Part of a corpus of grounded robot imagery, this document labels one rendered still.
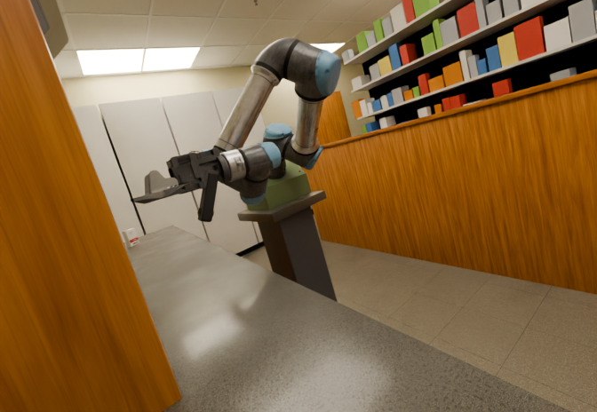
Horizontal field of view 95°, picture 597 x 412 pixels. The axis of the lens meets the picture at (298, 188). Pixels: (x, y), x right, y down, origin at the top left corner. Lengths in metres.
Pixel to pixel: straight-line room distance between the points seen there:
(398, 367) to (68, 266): 0.31
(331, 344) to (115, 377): 0.22
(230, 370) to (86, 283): 0.18
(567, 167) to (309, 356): 1.76
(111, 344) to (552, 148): 1.92
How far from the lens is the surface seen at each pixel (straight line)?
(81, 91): 4.17
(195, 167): 0.65
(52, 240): 0.32
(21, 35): 0.36
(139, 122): 3.62
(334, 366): 0.33
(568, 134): 1.91
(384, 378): 0.31
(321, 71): 0.83
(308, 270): 1.35
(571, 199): 2.00
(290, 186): 1.30
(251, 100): 0.85
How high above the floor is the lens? 1.16
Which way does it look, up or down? 8 degrees down
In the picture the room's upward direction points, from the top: 16 degrees counter-clockwise
